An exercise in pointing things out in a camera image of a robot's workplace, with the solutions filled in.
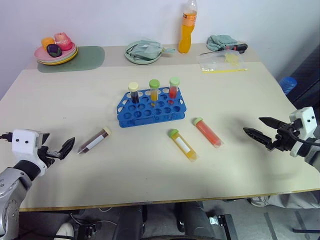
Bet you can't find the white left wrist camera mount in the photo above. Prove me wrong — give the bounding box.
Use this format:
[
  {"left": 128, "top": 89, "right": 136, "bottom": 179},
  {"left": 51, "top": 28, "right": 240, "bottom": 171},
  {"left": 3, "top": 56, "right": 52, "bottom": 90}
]
[{"left": 11, "top": 129, "right": 49, "bottom": 177}]

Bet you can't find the dark brown tube, cream cap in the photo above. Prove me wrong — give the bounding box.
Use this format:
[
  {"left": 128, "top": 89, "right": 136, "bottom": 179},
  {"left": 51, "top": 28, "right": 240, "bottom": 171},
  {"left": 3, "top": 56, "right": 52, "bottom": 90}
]
[{"left": 76, "top": 126, "right": 113, "bottom": 156}]

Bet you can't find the orange soda bottle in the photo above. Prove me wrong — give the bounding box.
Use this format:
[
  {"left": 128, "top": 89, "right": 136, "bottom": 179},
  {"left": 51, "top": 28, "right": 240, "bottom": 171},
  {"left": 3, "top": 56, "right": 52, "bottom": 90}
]
[{"left": 177, "top": 0, "right": 199, "bottom": 54}]

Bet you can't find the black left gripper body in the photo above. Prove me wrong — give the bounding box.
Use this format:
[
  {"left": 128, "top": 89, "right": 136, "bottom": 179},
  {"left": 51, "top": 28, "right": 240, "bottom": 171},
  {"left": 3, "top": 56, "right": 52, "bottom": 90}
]
[{"left": 37, "top": 145, "right": 63, "bottom": 169}]

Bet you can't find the black red screwdriver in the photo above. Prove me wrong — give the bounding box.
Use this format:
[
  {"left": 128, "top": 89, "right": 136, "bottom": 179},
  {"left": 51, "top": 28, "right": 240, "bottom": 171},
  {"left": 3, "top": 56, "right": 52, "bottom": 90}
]
[{"left": 199, "top": 42, "right": 249, "bottom": 56}]

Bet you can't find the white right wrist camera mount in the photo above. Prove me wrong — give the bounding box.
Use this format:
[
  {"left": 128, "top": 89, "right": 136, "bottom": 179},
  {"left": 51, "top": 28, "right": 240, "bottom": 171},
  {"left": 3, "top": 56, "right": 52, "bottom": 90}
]
[{"left": 288, "top": 106, "right": 316, "bottom": 158}]

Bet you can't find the white shoe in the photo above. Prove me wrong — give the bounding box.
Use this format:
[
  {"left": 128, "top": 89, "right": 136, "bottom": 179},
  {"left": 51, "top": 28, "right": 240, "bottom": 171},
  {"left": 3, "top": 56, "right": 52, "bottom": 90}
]
[{"left": 54, "top": 222, "right": 75, "bottom": 240}]

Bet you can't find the yellow plastic strip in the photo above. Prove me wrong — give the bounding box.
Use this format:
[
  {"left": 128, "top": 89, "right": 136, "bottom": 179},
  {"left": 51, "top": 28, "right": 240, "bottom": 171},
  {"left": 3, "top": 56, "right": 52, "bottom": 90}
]
[{"left": 203, "top": 67, "right": 249, "bottom": 74}]

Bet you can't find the yellow plate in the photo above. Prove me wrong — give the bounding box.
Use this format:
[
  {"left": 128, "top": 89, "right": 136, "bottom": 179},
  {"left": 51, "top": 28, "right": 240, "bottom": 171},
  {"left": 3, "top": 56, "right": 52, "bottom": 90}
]
[{"left": 36, "top": 47, "right": 79, "bottom": 67}]

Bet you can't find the black carbon-pattern panel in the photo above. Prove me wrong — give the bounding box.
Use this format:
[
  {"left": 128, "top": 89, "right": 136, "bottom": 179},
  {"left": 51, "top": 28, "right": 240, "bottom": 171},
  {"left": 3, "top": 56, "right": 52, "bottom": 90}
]
[{"left": 286, "top": 41, "right": 320, "bottom": 109}]

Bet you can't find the red tube, light green cap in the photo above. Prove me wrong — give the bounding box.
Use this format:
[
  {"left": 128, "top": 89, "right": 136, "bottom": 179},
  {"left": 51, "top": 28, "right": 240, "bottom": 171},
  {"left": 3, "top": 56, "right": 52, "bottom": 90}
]
[{"left": 168, "top": 76, "right": 181, "bottom": 100}]

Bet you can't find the dark purple tube, cream cap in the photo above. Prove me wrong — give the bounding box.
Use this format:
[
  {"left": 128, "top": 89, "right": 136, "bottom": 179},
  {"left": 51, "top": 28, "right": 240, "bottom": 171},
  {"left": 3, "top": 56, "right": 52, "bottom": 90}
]
[{"left": 127, "top": 81, "right": 141, "bottom": 105}]

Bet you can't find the orange-red tube, green cap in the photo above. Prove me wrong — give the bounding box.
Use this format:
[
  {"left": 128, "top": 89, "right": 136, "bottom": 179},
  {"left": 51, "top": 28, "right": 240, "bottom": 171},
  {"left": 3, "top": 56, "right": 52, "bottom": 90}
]
[{"left": 192, "top": 117, "right": 224, "bottom": 149}]

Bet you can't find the blue test tube rack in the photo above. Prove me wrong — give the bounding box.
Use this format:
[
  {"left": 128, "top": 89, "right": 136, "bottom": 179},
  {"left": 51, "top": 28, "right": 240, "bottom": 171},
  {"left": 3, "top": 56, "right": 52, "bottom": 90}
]
[{"left": 116, "top": 86, "right": 187, "bottom": 129}]

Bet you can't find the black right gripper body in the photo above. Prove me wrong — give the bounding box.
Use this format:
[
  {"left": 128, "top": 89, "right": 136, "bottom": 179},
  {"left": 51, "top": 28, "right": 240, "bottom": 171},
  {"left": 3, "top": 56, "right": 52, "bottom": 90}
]
[{"left": 265, "top": 119, "right": 303, "bottom": 153}]

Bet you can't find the orange toy food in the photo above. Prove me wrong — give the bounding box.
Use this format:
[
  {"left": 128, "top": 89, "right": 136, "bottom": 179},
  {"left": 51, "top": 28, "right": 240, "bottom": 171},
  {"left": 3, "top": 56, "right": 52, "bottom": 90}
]
[{"left": 40, "top": 36, "right": 56, "bottom": 52}]

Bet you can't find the clear plastic zip bag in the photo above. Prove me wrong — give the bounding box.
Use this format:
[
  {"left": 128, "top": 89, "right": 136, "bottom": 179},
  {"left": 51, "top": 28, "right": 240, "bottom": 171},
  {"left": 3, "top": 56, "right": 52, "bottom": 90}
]
[{"left": 196, "top": 50, "right": 247, "bottom": 74}]

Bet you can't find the dark rounded shape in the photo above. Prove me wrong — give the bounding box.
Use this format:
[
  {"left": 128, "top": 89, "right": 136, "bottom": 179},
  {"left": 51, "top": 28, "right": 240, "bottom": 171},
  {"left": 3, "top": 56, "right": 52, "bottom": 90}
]
[
  {"left": 116, "top": 204, "right": 149, "bottom": 240},
  {"left": 174, "top": 200, "right": 216, "bottom": 240}
]

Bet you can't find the grey white sneaker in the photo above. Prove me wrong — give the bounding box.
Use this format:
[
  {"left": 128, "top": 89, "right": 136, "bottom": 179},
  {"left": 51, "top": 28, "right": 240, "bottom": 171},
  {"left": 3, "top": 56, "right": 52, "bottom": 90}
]
[{"left": 246, "top": 195, "right": 270, "bottom": 208}]

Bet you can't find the pale green stacked plate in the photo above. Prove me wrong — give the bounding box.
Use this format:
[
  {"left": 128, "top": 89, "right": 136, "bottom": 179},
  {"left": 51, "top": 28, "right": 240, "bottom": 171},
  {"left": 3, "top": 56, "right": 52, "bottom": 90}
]
[{"left": 35, "top": 46, "right": 78, "bottom": 64}]

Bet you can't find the purple toy eggplant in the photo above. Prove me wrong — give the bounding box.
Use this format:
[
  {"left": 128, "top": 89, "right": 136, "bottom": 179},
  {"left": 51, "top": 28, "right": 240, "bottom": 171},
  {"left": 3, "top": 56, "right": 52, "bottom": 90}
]
[{"left": 46, "top": 43, "right": 63, "bottom": 58}]

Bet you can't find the green crumpled cloth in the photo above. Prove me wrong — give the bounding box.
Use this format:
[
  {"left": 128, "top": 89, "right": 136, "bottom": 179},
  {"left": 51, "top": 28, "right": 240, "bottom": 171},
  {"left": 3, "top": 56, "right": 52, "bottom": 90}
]
[{"left": 206, "top": 34, "right": 241, "bottom": 51}]

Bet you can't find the yellow labelled tube, green cap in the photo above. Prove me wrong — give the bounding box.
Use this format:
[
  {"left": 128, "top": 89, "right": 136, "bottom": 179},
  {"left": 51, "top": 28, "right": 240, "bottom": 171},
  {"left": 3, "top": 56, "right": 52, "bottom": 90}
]
[{"left": 167, "top": 128, "right": 199, "bottom": 163}]

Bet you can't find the grey trouser leg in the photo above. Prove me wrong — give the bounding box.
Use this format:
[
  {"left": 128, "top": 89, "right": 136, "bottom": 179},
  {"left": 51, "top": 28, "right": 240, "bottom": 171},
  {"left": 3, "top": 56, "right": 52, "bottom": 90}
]
[{"left": 264, "top": 190, "right": 320, "bottom": 210}]

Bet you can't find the black metal frame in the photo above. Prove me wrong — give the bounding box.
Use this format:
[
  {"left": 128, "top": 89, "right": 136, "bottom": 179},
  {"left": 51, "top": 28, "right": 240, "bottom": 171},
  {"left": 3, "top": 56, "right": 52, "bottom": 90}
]
[{"left": 208, "top": 213, "right": 239, "bottom": 240}]

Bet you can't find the black floor cable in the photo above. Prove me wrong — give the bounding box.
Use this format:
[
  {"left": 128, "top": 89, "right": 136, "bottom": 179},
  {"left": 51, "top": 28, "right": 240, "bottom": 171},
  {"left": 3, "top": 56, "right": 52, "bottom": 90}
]
[{"left": 68, "top": 211, "right": 119, "bottom": 227}]

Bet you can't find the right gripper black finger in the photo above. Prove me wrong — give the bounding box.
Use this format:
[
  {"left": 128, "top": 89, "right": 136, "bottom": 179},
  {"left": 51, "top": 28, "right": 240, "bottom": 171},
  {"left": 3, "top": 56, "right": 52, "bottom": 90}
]
[
  {"left": 258, "top": 116, "right": 286, "bottom": 130},
  {"left": 242, "top": 127, "right": 273, "bottom": 149}
]

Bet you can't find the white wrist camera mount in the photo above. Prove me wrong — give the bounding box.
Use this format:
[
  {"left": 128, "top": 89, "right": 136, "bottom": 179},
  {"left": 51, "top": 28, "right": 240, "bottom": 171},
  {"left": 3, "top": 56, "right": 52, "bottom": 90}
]
[
  {"left": 11, "top": 129, "right": 49, "bottom": 177},
  {"left": 288, "top": 106, "right": 316, "bottom": 158}
]

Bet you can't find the blue ribbed container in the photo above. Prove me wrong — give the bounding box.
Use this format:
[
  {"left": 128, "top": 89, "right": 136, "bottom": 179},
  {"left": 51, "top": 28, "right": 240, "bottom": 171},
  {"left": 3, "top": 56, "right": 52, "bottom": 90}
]
[{"left": 279, "top": 76, "right": 298, "bottom": 96}]

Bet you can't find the pink toy cake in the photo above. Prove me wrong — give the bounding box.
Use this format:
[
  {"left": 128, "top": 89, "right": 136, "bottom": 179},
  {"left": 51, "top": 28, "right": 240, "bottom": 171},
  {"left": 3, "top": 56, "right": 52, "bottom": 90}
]
[{"left": 53, "top": 31, "right": 74, "bottom": 52}]

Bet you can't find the light green plate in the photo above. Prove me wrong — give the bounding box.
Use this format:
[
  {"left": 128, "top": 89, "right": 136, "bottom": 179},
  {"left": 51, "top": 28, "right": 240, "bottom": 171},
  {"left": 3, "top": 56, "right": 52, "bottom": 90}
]
[{"left": 124, "top": 40, "right": 163, "bottom": 65}]

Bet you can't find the pink plate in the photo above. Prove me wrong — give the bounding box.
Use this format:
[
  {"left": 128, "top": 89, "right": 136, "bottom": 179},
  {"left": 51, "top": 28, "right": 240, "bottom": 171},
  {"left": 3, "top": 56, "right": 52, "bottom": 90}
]
[{"left": 33, "top": 42, "right": 76, "bottom": 61}]

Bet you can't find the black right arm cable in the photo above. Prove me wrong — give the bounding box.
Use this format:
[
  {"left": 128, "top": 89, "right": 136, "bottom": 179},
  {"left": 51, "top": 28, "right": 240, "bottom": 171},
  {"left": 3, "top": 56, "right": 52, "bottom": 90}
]
[{"left": 289, "top": 131, "right": 320, "bottom": 147}]

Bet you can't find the green placemat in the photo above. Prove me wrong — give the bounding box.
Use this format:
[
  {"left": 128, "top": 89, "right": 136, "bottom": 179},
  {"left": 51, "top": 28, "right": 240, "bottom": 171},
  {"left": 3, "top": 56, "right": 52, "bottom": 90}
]
[{"left": 37, "top": 45, "right": 106, "bottom": 74}]

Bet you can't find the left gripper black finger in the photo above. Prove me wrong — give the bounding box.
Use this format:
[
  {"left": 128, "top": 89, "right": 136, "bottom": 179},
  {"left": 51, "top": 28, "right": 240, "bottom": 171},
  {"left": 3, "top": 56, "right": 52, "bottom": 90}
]
[
  {"left": 58, "top": 136, "right": 76, "bottom": 161},
  {"left": 40, "top": 132, "right": 51, "bottom": 147}
]

